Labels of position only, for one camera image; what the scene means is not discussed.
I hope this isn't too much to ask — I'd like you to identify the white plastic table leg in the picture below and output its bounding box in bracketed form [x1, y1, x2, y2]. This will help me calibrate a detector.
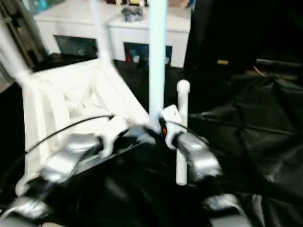
[147, 0, 169, 132]
[0, 18, 33, 81]
[175, 80, 191, 186]
[89, 0, 114, 66]

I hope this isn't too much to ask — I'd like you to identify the white plastic table top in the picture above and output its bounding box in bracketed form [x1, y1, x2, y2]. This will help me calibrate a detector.
[13, 58, 153, 197]

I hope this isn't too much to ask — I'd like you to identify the black plastic mat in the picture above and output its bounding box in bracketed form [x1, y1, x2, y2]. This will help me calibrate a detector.
[0, 52, 303, 227]

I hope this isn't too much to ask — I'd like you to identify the grey bundle on cabinet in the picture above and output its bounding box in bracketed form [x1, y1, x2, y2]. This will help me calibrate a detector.
[121, 7, 144, 23]

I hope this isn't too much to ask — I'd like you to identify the white cabinet with glass doors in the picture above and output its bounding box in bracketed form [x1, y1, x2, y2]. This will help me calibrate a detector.
[33, 0, 192, 68]

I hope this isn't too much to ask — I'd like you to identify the black tall cabinet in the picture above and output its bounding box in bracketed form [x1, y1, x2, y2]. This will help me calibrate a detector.
[185, 0, 303, 69]

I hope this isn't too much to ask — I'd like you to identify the black flat device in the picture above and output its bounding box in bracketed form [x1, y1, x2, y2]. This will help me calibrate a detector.
[255, 58, 303, 72]

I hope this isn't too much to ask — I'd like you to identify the grey curtain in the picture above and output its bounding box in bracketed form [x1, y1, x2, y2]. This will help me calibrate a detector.
[0, 0, 45, 62]

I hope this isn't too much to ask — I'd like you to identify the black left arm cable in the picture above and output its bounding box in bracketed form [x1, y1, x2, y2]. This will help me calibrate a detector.
[25, 114, 116, 154]

